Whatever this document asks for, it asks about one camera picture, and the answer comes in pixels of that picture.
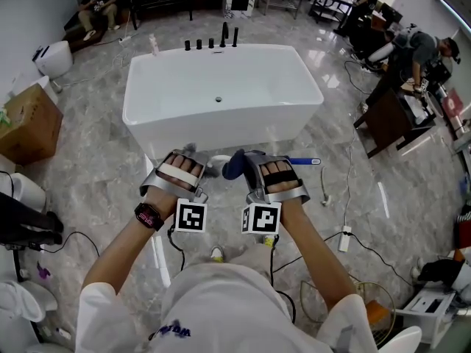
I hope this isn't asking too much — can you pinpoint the person's right forearm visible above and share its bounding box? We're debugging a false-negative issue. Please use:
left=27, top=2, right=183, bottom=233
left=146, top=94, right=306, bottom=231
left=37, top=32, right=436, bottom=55
left=280, top=198, right=361, bottom=311

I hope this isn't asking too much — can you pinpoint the person's right hand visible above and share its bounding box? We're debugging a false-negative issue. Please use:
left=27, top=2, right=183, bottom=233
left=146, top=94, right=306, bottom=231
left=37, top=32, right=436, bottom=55
left=262, top=160, right=300, bottom=195

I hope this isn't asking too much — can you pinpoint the white bathtub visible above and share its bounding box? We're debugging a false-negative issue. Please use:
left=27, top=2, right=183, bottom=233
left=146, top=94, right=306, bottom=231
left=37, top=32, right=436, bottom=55
left=121, top=43, right=325, bottom=158

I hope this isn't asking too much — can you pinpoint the person's left hand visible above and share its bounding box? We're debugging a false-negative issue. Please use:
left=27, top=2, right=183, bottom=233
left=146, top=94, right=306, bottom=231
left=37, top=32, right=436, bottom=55
left=161, top=154, right=206, bottom=192

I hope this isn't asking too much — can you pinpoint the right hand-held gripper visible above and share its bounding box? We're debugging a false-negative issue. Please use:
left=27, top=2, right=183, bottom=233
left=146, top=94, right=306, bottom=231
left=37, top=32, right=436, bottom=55
left=241, top=151, right=313, bottom=236

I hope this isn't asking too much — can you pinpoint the gold wire basket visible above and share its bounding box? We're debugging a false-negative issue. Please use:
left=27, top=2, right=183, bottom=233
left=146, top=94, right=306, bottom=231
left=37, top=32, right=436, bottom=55
left=299, top=279, right=397, bottom=349

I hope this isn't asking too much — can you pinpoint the white box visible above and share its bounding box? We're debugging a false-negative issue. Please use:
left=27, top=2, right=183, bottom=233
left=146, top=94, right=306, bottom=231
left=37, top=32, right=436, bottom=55
left=396, top=287, right=457, bottom=349

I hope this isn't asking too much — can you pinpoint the dark wooden cabinet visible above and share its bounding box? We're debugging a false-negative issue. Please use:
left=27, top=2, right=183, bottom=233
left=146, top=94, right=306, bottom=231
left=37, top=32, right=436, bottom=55
left=353, top=70, right=439, bottom=160

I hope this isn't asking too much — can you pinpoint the person's beige trouser leg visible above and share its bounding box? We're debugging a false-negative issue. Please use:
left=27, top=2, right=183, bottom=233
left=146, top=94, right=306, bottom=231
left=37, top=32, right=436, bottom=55
left=223, top=241, right=274, bottom=274

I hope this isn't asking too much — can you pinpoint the black floor cable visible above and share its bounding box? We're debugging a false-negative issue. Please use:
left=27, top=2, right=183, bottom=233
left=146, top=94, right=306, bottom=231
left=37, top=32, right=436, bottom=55
left=274, top=230, right=415, bottom=287

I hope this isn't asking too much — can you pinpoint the black smart watch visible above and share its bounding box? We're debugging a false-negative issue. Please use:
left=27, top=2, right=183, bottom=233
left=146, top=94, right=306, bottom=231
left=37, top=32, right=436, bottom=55
left=133, top=202, right=166, bottom=232

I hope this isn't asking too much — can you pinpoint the person's left forearm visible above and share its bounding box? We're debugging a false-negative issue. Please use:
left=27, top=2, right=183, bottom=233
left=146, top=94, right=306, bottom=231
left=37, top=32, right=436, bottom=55
left=81, top=190, right=180, bottom=298

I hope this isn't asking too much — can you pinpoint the brown cardboard box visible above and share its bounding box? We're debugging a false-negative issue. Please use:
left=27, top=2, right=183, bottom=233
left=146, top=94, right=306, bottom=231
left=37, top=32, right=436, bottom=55
left=0, top=83, right=64, bottom=167

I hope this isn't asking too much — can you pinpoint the white toilet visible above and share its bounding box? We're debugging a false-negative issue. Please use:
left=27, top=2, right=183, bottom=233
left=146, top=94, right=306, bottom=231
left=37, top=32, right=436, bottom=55
left=0, top=278, right=60, bottom=324
left=32, top=40, right=74, bottom=81

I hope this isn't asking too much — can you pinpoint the person's white shirt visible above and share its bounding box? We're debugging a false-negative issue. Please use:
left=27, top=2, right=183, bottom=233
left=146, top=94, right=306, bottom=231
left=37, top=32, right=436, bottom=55
left=74, top=261, right=373, bottom=353

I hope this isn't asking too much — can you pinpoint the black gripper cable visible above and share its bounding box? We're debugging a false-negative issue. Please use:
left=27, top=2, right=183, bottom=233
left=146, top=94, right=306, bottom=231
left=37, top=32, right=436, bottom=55
left=269, top=235, right=297, bottom=324
left=166, top=224, right=187, bottom=272

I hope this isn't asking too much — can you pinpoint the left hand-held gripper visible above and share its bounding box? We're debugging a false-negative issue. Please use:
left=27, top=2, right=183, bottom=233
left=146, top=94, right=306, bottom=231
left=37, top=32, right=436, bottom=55
left=138, top=148, right=210, bottom=234

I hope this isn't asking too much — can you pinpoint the blue toilet brush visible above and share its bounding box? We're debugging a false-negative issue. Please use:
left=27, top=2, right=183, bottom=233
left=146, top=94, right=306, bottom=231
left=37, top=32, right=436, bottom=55
left=222, top=148, right=322, bottom=182

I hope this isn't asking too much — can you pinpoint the white hose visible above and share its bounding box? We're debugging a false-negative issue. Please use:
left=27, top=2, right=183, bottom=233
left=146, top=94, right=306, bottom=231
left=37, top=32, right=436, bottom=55
left=319, top=165, right=333, bottom=207

